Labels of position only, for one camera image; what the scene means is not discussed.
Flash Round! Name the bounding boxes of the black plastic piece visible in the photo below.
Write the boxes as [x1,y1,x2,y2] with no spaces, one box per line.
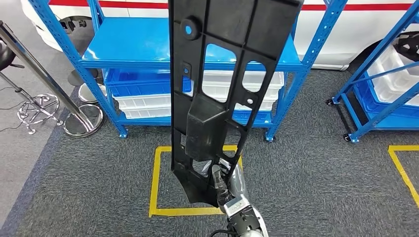
[394,33,419,63]

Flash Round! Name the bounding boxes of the black stool chrome base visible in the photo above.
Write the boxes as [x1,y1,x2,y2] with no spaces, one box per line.
[0,39,63,135]

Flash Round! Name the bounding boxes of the black plastic frame part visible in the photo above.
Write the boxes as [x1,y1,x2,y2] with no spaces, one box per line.
[168,0,304,208]

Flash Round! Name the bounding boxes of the blue rack on casters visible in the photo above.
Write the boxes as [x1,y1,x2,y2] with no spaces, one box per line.
[326,0,419,144]

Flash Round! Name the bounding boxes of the blue metal shelf rack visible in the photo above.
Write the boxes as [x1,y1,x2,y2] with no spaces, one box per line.
[28,0,349,142]

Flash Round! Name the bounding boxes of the white car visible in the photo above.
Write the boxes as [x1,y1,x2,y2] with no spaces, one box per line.
[20,0,419,71]

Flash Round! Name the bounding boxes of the yellow floor tape square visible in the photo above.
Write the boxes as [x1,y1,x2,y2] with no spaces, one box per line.
[149,145,244,218]
[387,145,419,210]

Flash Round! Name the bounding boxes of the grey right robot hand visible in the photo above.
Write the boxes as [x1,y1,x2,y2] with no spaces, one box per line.
[201,158,248,210]

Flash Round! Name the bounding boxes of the red barrier belt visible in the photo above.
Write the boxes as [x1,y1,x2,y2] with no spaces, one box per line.
[49,0,414,11]

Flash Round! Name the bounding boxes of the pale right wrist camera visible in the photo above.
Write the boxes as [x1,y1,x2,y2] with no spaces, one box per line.
[223,196,251,218]

